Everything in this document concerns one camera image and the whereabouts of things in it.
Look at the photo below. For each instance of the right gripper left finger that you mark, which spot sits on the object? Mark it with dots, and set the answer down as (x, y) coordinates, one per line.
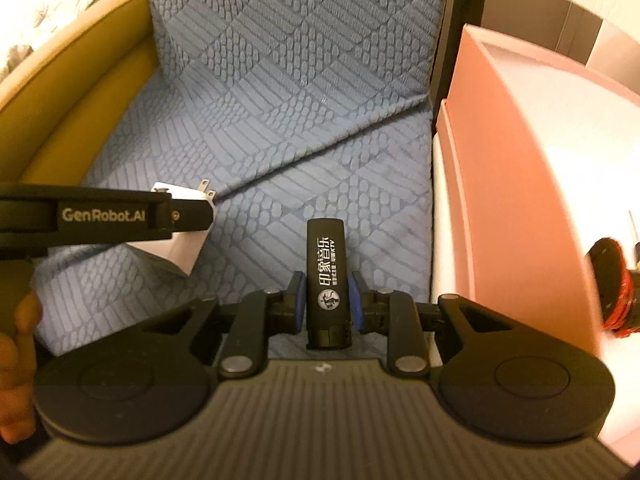
(275, 311)

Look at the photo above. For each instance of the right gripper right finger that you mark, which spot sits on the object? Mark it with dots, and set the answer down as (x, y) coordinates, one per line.
(371, 308)

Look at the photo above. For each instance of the black lighter with logo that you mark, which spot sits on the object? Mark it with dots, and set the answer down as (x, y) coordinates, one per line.
(328, 323)

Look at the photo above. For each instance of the white USB wall charger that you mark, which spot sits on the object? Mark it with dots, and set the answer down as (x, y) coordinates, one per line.
(178, 254)

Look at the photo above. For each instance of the operator's left hand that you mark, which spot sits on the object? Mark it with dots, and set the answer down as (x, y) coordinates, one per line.
(18, 367)

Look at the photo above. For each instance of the beige crumpled blanket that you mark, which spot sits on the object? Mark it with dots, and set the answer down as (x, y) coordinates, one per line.
(18, 43)

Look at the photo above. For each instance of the pink storage box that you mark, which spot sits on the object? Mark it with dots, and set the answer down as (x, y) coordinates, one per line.
(539, 156)

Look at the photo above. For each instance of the blue textured seat cushion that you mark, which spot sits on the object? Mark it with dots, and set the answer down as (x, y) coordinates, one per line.
(293, 110)

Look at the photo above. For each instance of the red round object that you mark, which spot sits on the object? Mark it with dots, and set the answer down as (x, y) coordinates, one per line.
(617, 286)

